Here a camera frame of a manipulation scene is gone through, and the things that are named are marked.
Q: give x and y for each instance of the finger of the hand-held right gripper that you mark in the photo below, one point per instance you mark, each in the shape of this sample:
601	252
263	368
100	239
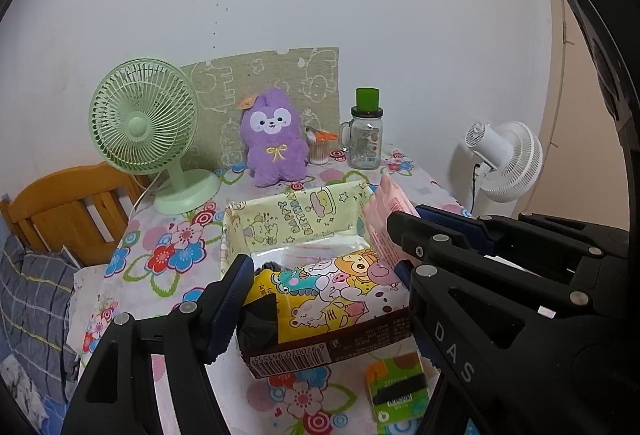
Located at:
475	295
445	219

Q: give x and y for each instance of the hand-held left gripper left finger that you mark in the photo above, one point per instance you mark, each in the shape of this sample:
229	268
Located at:
230	310

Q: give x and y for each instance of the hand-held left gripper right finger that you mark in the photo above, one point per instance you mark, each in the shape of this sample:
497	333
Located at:
403	274

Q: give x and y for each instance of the black plastic bag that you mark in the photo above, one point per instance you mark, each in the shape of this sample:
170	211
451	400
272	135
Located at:
270	266

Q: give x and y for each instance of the pink mask packet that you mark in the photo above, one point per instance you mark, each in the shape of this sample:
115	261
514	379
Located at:
382	215

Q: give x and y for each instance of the brown cartoon snack box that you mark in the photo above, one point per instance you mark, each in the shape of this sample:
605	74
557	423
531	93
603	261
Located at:
325	295

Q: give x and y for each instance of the yellow printed storage box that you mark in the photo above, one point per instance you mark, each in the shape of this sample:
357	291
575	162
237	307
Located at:
300	215

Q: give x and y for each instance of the floral tablecloth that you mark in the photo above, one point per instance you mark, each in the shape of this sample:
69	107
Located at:
165	255

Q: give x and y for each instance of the white standing fan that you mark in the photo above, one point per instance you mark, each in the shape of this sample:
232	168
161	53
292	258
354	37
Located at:
520	165

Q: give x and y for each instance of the glass mug with green lid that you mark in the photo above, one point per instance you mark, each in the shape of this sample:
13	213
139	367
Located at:
365	145

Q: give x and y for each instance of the clear cotton swab jar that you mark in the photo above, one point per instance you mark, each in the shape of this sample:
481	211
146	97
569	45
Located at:
319	155

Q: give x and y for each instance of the white blanket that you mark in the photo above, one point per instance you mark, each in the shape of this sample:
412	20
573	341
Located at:
87	280

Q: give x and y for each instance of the purple plush toy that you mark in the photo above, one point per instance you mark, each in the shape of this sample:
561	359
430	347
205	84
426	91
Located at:
272	155

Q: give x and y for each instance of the beige door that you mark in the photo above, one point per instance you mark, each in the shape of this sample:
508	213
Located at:
575	115

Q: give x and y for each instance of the grey plaid pillow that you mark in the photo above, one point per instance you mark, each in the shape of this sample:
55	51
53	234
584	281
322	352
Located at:
35	305

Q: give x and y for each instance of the green printed board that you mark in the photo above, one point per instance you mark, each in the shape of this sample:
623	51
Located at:
300	75

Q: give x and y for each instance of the green desk fan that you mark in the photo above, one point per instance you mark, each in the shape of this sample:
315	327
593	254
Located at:
135	125

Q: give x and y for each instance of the wooden bed headboard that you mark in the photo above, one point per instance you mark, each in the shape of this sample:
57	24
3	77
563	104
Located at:
45	200

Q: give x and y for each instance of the black curved object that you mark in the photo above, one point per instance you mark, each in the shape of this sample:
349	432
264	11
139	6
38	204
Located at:
600	65

